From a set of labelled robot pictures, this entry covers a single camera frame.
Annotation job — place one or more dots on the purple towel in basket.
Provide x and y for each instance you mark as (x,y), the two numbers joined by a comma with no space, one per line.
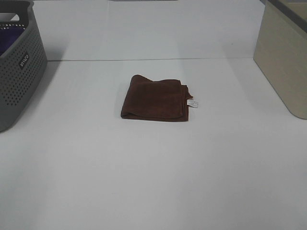
(8,36)

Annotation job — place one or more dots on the beige storage bin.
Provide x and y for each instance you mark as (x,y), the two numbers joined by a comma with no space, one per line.
(281,52)

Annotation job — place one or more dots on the grey perforated laundry basket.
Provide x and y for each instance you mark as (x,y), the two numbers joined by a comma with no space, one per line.
(23,64)

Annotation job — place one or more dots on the brown towel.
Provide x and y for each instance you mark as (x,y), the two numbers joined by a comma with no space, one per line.
(163,100)

